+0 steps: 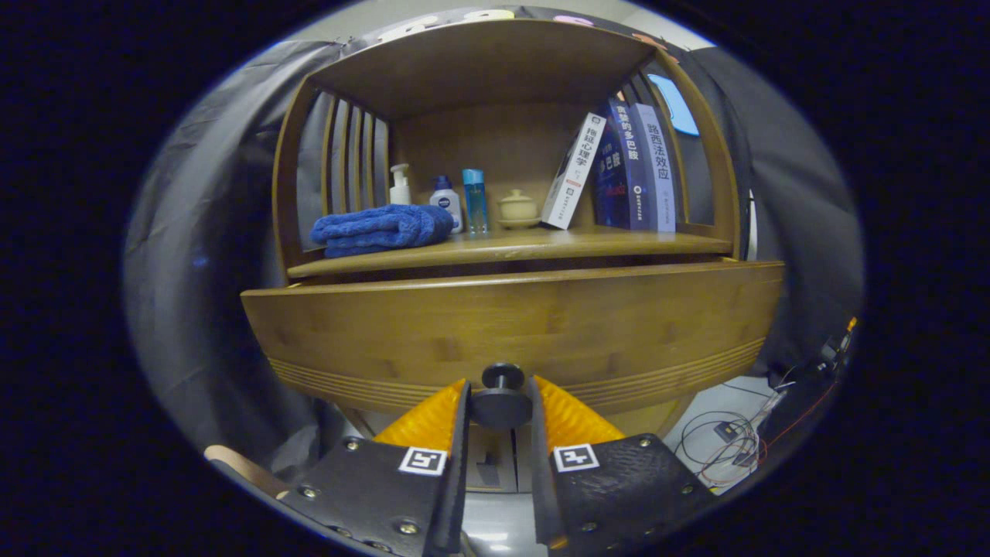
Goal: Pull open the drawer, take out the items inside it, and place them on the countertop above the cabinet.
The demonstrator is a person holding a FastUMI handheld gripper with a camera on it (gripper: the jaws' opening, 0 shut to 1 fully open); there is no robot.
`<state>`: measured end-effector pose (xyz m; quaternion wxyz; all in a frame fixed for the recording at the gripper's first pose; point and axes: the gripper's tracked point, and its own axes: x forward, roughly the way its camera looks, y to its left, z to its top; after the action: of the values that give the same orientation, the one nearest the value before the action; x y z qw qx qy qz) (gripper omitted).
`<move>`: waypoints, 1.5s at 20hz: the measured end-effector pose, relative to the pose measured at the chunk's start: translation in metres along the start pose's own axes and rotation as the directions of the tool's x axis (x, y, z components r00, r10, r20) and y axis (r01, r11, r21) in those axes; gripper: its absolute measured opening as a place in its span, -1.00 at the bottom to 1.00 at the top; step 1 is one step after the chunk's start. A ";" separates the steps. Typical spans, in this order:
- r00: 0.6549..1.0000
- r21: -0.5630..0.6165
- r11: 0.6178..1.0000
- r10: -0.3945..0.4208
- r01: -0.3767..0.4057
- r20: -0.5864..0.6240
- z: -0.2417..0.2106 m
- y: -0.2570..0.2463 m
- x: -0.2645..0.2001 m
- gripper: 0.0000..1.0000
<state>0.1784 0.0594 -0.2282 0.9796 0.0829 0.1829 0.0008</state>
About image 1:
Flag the pale lavender book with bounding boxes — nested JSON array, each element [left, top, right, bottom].
[[630, 102, 678, 234]]

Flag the cream lidded teacup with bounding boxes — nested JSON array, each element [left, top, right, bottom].
[[496, 189, 541, 230]]

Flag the tangled floor cables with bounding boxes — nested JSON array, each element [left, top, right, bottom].
[[677, 383, 840, 492]]

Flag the white book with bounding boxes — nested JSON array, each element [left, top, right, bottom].
[[541, 112, 608, 231]]

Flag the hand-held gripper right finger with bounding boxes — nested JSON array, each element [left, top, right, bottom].
[[528, 375, 716, 554]]

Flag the black round drawer knob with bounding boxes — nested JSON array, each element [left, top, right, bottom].
[[470, 362, 534, 432]]

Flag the wooden cabinet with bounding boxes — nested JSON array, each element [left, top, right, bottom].
[[271, 17, 743, 496]]

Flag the wooden cabinet door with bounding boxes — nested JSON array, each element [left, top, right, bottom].
[[468, 425, 517, 494], [516, 427, 536, 494]]

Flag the white bottle with blue cap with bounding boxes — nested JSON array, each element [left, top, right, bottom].
[[430, 175, 464, 234]]

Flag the wooden drawer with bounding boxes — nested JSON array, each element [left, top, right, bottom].
[[240, 261, 786, 438]]

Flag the wooden countertop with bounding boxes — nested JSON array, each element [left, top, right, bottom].
[[286, 224, 734, 279]]

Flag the black backdrop cloth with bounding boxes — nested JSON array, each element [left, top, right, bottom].
[[124, 6, 865, 480]]

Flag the dark blue book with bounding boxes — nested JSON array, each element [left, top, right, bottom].
[[592, 97, 649, 231]]

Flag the blue folded towel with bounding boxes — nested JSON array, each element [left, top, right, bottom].
[[310, 203, 456, 259]]

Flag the clear blue bottle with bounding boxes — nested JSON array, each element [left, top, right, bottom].
[[463, 169, 490, 235]]

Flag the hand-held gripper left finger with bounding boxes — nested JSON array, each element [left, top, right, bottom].
[[278, 378, 473, 557]]

